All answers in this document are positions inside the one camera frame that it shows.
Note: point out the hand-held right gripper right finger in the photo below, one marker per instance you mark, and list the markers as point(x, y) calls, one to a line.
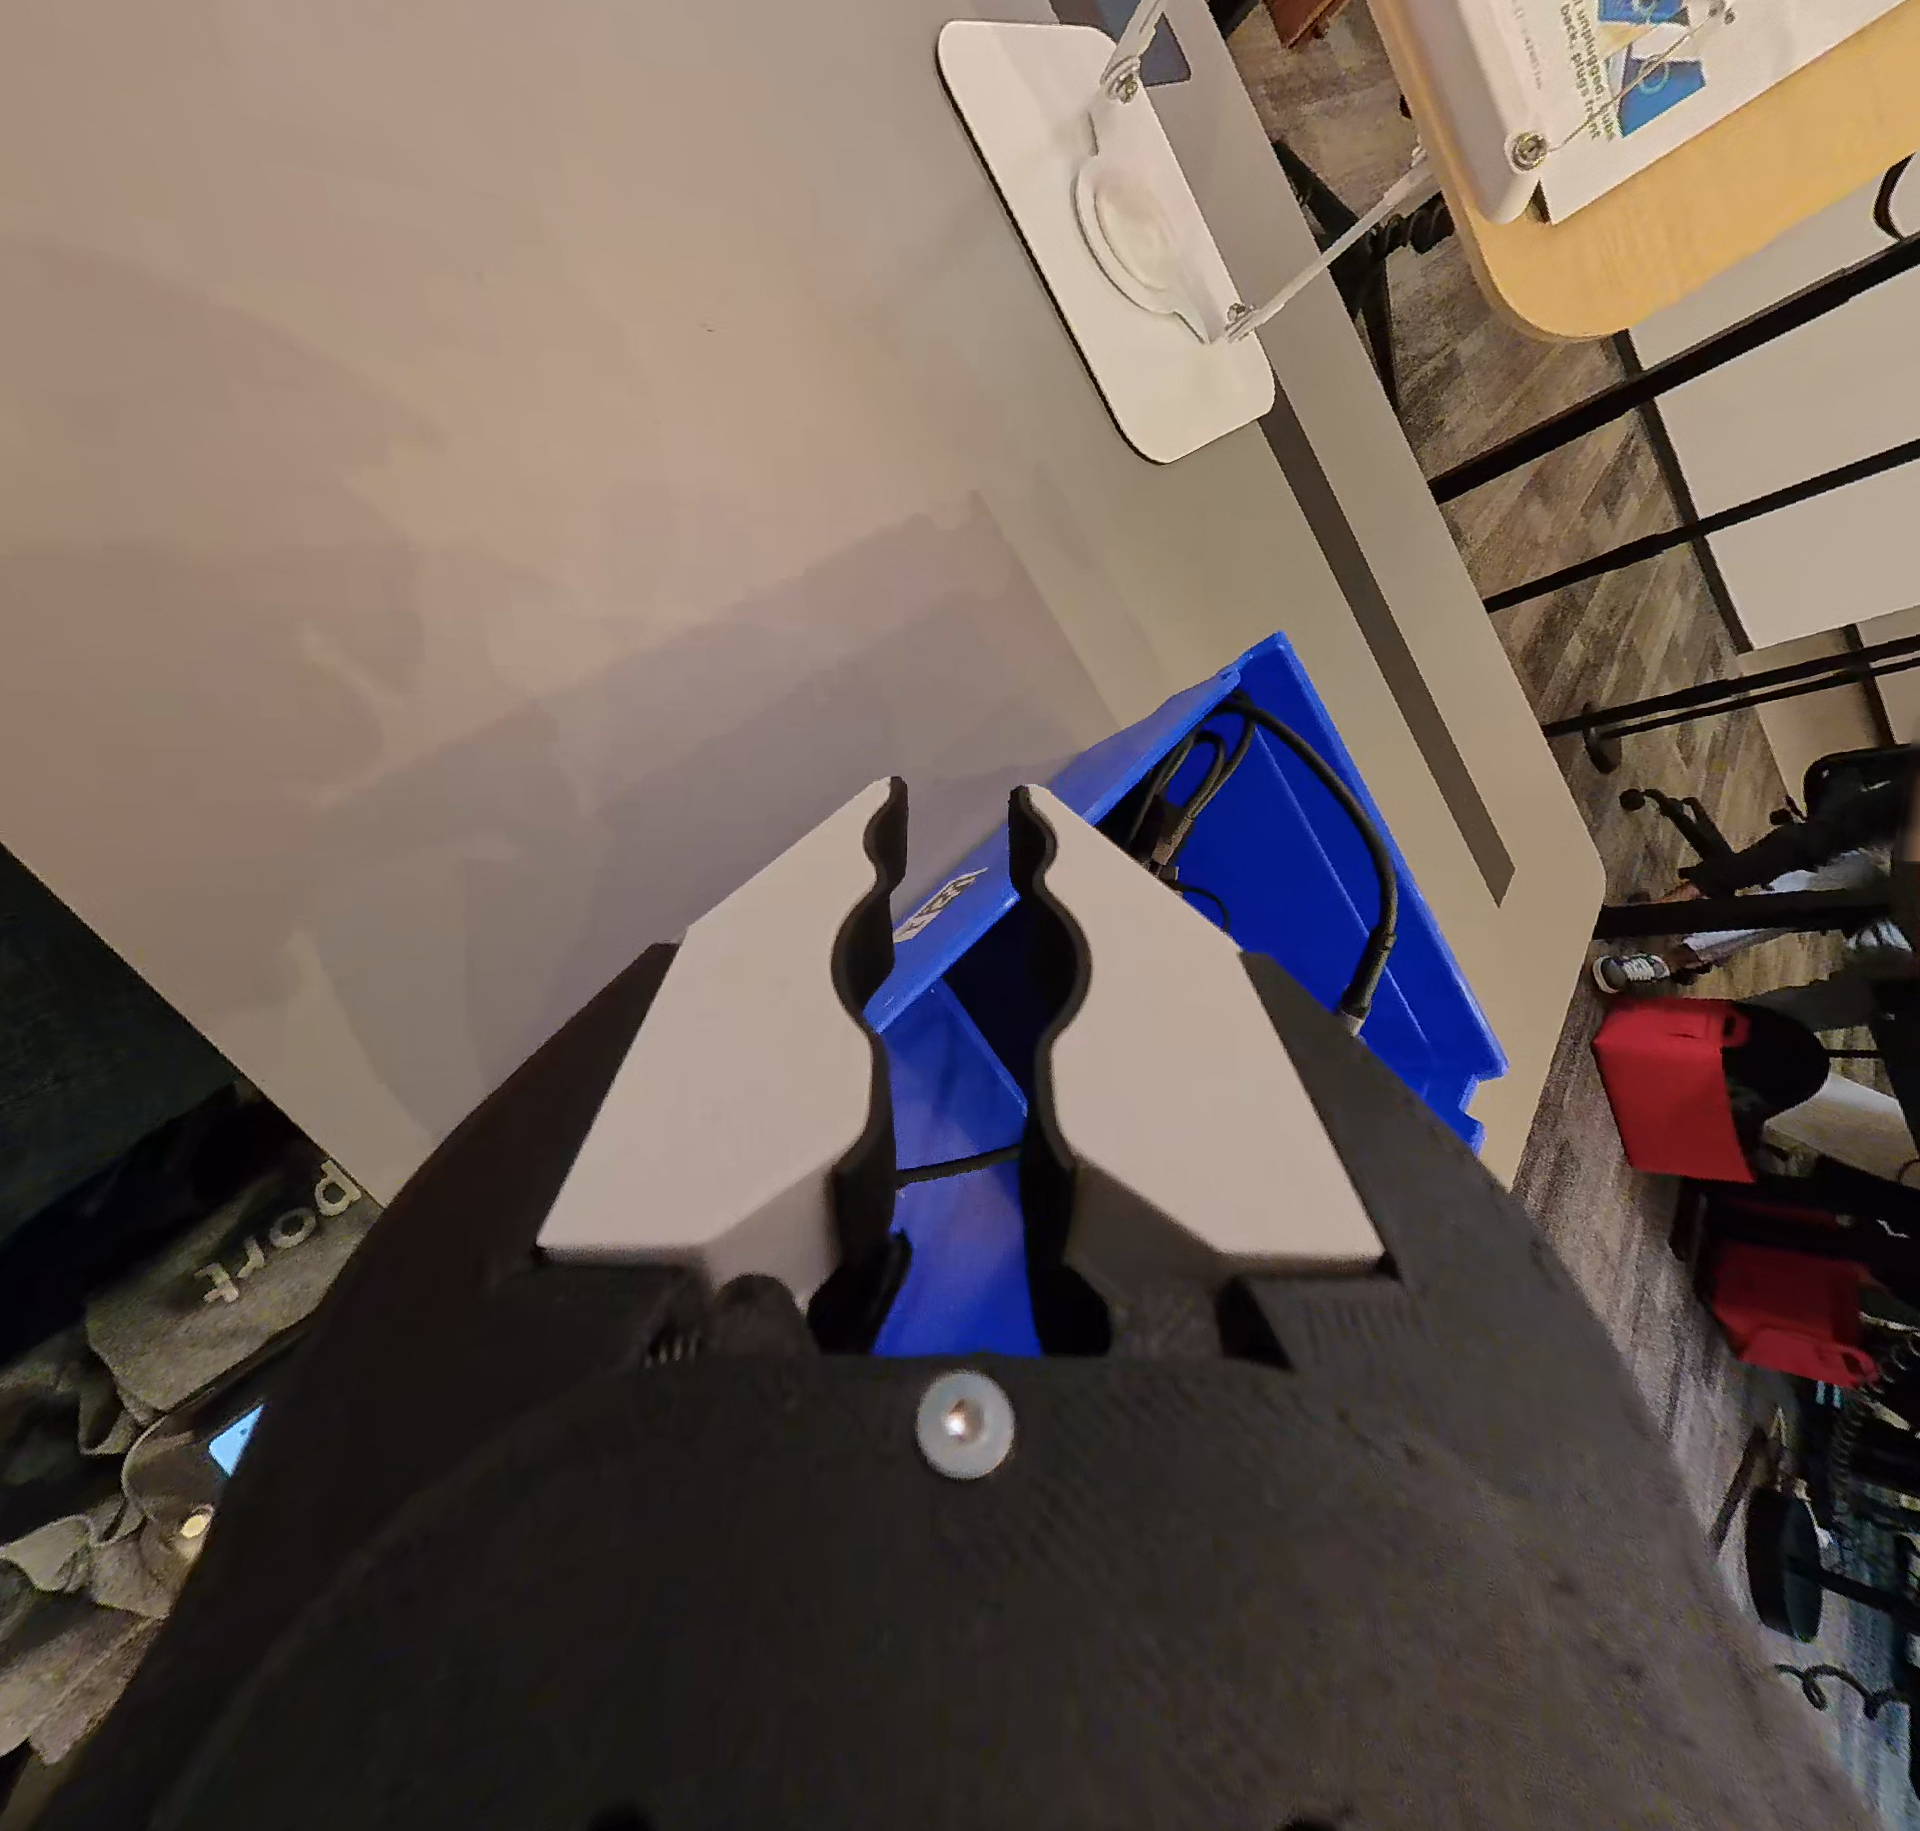
point(1200, 1112)

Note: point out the blue plastic bin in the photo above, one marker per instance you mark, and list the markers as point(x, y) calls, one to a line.
point(1275, 841)

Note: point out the white document stand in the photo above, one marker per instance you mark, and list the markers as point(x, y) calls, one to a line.
point(1110, 226)

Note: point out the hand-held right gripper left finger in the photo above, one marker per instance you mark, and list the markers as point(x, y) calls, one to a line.
point(720, 1097)

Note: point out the black white marker tag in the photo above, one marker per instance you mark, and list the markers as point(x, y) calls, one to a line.
point(936, 903)

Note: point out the black stanchion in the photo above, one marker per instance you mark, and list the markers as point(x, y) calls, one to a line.
point(1785, 1561)

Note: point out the red plastic bin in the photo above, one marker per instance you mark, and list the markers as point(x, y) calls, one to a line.
point(1671, 1090)

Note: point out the grey printed sweatshirt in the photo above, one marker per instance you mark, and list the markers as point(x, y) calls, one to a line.
point(181, 1306)

